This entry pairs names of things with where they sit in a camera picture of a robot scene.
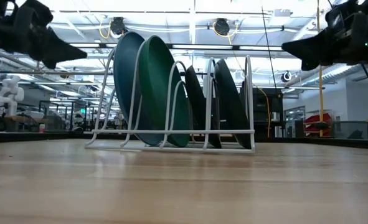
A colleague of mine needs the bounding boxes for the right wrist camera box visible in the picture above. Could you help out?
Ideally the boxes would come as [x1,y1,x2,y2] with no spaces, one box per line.
[325,0,368,47]

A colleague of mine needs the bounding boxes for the black round disc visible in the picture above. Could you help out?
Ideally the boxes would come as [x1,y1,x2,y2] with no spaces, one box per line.
[312,121,331,131]

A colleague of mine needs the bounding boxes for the black ceiling cable reel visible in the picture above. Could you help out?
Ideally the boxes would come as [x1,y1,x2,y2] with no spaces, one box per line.
[214,17,232,36]
[110,16,127,35]

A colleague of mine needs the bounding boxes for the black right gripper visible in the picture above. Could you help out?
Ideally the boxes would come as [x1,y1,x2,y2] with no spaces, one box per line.
[281,29,368,72]

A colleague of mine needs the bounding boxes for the black mesh mat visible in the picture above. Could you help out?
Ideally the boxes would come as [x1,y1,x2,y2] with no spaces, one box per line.
[239,87,285,138]

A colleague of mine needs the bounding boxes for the large green plate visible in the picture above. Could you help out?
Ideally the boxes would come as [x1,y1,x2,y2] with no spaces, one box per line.
[138,34,192,148]

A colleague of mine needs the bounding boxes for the large blue plate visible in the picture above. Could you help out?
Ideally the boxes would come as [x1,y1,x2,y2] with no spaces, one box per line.
[113,30,166,147]

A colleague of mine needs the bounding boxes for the thin yellow cable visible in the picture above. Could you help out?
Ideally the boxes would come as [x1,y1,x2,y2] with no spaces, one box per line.
[213,23,272,138]

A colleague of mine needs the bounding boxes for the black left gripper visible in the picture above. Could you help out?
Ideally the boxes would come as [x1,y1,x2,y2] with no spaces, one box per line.
[0,26,88,70]

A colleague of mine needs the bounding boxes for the white wire dish rack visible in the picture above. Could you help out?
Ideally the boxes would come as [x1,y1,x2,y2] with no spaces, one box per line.
[84,46,257,154]

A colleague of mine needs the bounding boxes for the round black ceiling fixture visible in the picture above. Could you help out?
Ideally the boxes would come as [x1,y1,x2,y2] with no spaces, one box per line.
[280,70,294,83]

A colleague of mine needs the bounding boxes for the long ceiling light strip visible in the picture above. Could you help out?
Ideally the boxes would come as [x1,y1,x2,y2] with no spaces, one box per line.
[167,43,284,52]

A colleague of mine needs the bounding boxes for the small dark blue plate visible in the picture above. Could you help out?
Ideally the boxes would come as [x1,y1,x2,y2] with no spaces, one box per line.
[214,58,253,151]

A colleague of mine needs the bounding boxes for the small dark green plate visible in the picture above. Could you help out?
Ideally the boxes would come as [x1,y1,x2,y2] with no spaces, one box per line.
[184,65,223,149]

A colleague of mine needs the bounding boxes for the red storage bins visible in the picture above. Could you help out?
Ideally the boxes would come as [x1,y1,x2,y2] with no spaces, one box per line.
[304,112,333,138]

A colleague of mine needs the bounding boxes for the thick yellow cable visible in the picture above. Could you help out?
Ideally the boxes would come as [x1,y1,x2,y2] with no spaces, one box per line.
[316,0,326,138]

